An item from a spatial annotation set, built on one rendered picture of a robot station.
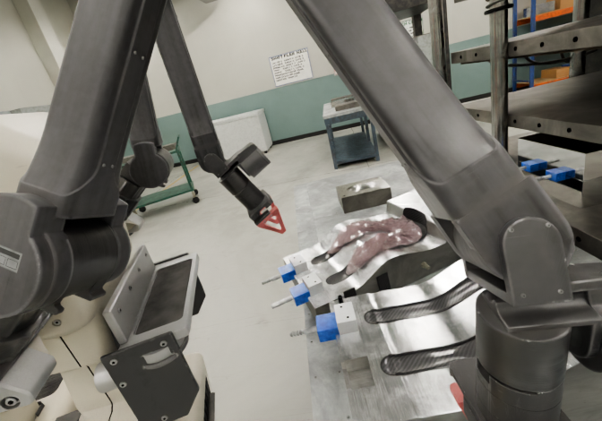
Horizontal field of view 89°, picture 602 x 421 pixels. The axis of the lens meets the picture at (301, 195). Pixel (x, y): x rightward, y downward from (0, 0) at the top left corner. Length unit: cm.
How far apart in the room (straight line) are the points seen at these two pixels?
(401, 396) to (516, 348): 30
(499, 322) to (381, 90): 19
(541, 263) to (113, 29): 36
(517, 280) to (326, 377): 51
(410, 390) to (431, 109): 42
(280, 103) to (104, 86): 743
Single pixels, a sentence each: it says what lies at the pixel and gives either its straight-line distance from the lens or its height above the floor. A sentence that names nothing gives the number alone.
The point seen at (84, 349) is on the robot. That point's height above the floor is 103.
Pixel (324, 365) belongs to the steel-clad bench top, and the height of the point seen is 80.
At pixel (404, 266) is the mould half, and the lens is 82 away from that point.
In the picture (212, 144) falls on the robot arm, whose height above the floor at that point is 125.
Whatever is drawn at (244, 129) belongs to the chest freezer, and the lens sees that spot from 708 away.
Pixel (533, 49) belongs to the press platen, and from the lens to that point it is 131.
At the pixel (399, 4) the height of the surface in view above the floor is 196.
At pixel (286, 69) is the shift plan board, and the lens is 764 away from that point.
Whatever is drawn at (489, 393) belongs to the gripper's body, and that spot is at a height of 108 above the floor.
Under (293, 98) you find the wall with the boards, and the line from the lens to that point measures 767.
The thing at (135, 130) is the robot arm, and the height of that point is 132.
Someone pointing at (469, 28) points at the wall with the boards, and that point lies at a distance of 823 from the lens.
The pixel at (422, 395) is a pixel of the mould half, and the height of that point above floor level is 89.
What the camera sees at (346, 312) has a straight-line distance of 63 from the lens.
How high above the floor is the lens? 134
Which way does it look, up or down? 20 degrees down
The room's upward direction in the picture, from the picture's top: 14 degrees counter-clockwise
